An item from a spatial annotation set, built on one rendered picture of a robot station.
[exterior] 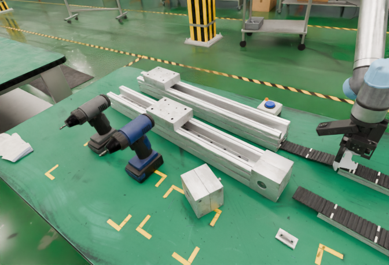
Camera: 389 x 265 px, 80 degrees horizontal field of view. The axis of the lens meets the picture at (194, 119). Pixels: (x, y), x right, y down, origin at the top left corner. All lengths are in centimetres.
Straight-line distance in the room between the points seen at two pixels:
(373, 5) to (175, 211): 88
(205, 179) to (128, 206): 27
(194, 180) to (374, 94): 51
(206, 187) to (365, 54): 62
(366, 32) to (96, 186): 101
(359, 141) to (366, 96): 14
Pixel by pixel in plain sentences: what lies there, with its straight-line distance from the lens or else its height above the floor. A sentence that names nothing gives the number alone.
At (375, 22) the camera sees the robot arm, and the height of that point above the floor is 118.
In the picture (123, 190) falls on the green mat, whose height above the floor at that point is 78.
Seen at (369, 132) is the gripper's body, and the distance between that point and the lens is 80.
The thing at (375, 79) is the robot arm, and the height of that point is 113.
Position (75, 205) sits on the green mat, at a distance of 90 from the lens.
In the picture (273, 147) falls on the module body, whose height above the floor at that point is 80.
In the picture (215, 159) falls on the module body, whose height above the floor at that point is 83.
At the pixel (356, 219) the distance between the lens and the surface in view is 79.
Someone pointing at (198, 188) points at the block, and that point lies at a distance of 69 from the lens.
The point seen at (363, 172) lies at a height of 81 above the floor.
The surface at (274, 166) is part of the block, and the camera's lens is 75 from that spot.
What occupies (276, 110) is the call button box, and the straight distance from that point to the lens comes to 102.
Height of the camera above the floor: 144
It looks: 38 degrees down
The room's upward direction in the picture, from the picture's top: 7 degrees counter-clockwise
